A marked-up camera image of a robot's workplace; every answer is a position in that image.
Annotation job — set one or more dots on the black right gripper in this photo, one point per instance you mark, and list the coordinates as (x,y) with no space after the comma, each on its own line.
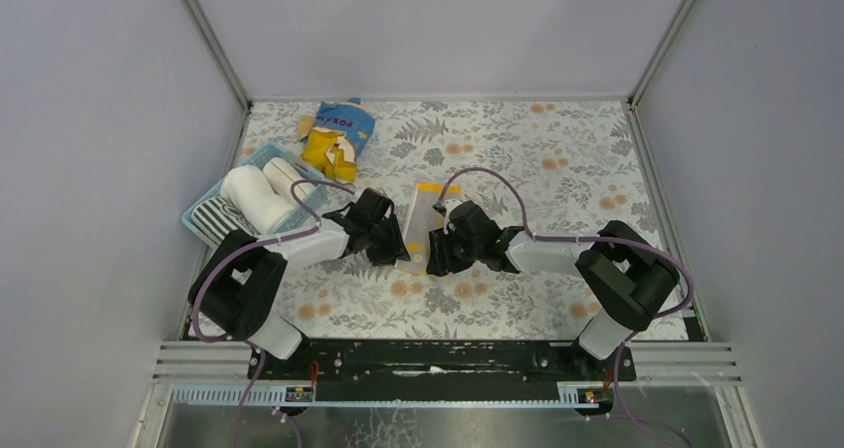
(450,240)

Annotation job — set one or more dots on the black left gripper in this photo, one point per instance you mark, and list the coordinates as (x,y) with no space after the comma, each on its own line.
(383,232)

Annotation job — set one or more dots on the grey yellow patterned towel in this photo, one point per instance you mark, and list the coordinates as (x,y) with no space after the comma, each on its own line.
(421,219)

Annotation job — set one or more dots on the cream terry towel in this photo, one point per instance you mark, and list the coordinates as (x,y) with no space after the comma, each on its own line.
(282,177)

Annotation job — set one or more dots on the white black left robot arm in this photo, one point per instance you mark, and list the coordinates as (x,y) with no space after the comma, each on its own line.
(239,286)

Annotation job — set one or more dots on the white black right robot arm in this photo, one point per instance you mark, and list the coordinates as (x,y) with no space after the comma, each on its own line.
(630,279)

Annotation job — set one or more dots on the floral patterned table mat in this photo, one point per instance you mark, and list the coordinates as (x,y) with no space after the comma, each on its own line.
(567,167)

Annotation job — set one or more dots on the light blue plastic basket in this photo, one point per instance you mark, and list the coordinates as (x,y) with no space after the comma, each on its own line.
(264,154)

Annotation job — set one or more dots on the blue yellow printed towel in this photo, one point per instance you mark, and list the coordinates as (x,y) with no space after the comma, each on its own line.
(334,137)

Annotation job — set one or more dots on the black white striped rolled towel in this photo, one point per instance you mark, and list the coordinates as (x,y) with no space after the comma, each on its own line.
(216,217)

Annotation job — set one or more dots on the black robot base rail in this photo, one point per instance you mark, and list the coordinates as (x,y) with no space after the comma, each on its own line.
(447,370)

